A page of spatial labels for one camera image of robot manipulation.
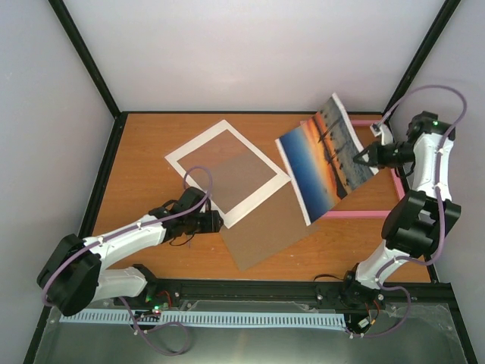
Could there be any yellow handled screwdriver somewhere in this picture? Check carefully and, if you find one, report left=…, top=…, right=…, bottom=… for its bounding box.
left=185, top=235, right=194, bottom=248

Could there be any brown backing board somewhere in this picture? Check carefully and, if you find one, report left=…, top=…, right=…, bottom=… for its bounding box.
left=177, top=128, right=321, bottom=271

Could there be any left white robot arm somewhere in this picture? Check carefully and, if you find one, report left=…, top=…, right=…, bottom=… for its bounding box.
left=37, top=187, right=224, bottom=316

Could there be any metal base plate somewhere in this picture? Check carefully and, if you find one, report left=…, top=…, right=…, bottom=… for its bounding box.
left=31, top=300, right=475, bottom=363

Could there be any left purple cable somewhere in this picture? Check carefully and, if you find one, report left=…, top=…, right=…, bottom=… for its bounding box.
left=41, top=166, right=213, bottom=355

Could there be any black aluminium rail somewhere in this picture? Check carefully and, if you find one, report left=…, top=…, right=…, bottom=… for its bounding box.
left=52, top=276, right=452, bottom=308

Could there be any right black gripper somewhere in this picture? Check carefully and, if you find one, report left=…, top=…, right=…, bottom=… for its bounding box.
left=352, top=140, right=415, bottom=169

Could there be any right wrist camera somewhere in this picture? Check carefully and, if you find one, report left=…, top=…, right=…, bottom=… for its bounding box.
left=370, top=121, right=394, bottom=146

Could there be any pink picture frame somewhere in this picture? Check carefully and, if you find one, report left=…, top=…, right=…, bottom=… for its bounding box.
left=322, top=119, right=405, bottom=219

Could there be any white mat board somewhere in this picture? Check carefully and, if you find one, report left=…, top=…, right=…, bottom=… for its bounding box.
left=165, top=120, right=290, bottom=228

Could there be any sunset photo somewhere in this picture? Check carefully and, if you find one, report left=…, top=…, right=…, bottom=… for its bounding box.
left=275, top=93, right=378, bottom=225

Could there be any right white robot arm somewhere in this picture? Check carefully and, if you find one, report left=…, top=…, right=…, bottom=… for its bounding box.
left=340, top=111, right=462, bottom=308

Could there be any light blue cable duct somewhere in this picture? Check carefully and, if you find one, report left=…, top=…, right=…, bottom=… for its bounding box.
left=59, top=309, right=346, bottom=331

